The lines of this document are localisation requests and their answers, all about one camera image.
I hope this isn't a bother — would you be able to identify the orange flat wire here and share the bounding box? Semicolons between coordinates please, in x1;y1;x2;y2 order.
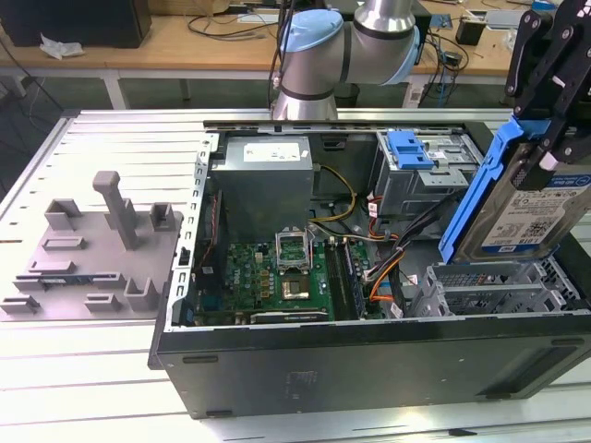
368;276;398;304

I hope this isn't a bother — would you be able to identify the white crumpled plastic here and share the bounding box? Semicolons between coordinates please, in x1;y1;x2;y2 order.
39;31;87;61

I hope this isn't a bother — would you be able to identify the RAM stick with blue label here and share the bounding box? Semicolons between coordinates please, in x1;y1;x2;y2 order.
16;274;119;290

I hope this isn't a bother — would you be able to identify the yellow wire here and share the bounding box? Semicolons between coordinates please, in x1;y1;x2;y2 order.
309;164;356;223

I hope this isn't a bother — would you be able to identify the black cable bundle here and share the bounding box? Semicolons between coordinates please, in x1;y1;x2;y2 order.
390;191;463;319

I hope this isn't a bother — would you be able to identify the metal drive cage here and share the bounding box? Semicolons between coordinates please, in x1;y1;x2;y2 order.
371;131;486;232

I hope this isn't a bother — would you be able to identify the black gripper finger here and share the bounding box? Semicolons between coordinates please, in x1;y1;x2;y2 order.
511;35;591;191
503;7;581;121

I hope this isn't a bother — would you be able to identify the metal socket cover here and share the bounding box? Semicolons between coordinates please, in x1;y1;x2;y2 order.
274;228;313;273

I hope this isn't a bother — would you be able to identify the black RAM stick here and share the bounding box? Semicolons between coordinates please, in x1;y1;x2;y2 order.
341;239;370;319

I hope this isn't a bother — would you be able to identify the CPU socket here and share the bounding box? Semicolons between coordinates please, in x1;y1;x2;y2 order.
281;276;311;301

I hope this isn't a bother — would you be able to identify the metal disk bay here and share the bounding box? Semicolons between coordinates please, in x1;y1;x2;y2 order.
410;260;578;319

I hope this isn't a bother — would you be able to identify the grey power supply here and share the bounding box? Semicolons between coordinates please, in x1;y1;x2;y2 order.
210;136;315;232

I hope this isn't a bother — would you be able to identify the black open PC case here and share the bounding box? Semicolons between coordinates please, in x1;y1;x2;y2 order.
146;108;591;420

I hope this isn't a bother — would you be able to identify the hard disk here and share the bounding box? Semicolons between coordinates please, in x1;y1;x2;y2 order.
438;114;591;267

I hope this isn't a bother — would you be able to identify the black computer tower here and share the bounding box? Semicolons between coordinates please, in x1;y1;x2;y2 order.
0;0;152;50

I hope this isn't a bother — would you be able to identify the small black cube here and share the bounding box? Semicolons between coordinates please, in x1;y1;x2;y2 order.
455;14;487;46

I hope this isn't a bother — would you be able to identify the black waste bin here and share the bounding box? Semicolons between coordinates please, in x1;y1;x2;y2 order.
334;82;360;110

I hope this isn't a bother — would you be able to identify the green motherboard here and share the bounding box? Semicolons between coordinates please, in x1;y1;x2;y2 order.
193;225;393;324

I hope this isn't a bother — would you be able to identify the blue drive carrier latch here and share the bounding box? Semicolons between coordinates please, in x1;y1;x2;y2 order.
387;131;436;171

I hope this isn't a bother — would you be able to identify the wooden desk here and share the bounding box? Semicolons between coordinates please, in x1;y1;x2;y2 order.
0;0;591;110

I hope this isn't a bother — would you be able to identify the grey parts rack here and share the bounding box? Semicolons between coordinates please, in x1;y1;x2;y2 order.
0;170;186;324

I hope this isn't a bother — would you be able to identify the black RAM slot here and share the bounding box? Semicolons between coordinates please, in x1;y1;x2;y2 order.
325;242;352;319

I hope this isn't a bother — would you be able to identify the multicolour wire bundle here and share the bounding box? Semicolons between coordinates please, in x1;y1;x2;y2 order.
362;233;407;285

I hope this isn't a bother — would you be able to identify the grey flat box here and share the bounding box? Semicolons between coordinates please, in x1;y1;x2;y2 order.
484;8;525;31

